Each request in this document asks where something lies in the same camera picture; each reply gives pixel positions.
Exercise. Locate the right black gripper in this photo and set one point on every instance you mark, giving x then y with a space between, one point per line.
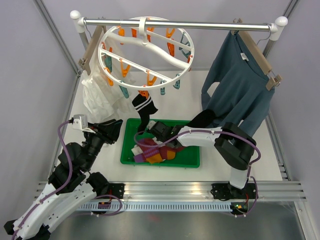
160 139

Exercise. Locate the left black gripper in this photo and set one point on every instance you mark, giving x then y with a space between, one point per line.
108 130

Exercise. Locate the black sock with white stripes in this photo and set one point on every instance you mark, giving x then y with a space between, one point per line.
145 107

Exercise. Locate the teal front clothes peg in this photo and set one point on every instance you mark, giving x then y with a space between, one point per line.
162 89

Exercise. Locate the orange front clothes peg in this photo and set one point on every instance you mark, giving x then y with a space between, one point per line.
144 93

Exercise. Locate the white round clip hanger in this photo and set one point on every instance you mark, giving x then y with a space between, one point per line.
121 50

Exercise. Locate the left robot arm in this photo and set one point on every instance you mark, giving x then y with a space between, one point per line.
72 183

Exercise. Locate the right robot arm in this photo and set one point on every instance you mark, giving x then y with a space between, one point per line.
233 144

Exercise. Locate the white garment on hanger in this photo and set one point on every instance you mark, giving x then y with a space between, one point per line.
102 100

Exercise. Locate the left beige wooden hanger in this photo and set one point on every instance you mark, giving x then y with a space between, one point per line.
90 47

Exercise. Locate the beige wooden hanger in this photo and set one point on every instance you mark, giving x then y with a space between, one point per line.
90 47
265 66

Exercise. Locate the blue sweater on hanger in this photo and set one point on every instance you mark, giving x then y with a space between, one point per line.
235 88

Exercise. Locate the right beige wooden hanger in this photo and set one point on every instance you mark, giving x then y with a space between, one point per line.
265 66

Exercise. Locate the maroon orange sock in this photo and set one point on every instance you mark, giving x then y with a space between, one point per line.
166 152

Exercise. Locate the purple orange sock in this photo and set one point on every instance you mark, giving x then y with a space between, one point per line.
148 155

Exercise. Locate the green plastic tray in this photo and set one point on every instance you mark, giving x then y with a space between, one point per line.
186 158

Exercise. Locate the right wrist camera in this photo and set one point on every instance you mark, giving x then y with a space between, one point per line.
150 125

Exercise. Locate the white slotted cable duct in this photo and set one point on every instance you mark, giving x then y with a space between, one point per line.
152 206

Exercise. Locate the silver clothes rail bar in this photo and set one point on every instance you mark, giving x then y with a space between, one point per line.
275 29

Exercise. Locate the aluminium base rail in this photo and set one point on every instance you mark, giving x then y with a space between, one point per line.
142 191

